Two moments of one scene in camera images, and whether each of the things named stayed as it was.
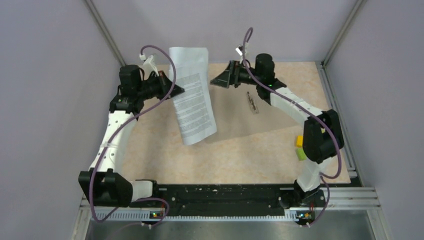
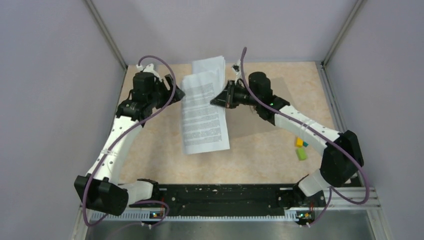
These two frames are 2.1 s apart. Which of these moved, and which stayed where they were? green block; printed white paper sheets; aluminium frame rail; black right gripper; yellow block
Moved: black right gripper; printed white paper sheets
Stayed: aluminium frame rail; green block; yellow block
